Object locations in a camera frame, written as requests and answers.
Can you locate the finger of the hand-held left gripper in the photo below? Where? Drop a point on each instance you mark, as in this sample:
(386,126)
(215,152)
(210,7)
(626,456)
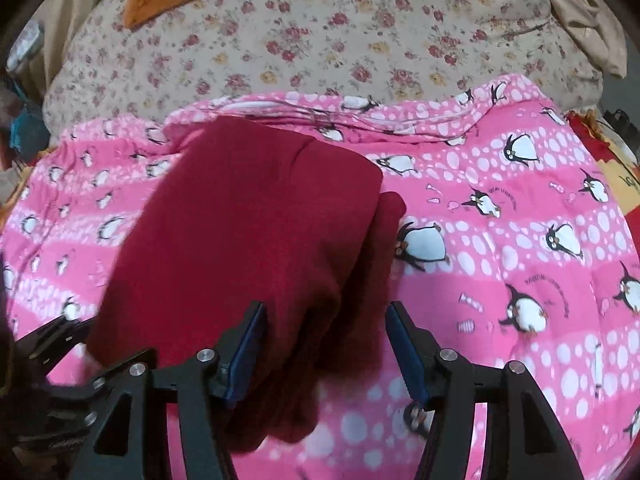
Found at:
(55,335)
(107,377)

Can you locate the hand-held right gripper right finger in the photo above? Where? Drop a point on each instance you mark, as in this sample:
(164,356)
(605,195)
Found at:
(407,350)

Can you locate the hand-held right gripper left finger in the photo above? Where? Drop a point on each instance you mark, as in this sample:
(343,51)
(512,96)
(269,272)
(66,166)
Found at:
(247,350)

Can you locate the dark red garment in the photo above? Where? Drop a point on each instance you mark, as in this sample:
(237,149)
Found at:
(240,210)

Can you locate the pink penguin print blanket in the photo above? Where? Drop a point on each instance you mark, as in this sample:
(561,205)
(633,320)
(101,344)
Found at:
(500,210)

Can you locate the teal cloth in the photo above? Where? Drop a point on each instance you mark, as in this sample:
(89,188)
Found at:
(27,132)

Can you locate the red yellow printed cloth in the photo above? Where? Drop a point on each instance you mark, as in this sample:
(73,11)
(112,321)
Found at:
(615,160)

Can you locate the floral bedsheet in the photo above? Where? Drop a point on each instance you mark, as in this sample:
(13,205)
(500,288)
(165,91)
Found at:
(325,35)

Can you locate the beige cloth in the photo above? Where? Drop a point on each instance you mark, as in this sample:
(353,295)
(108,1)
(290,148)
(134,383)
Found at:
(590,25)

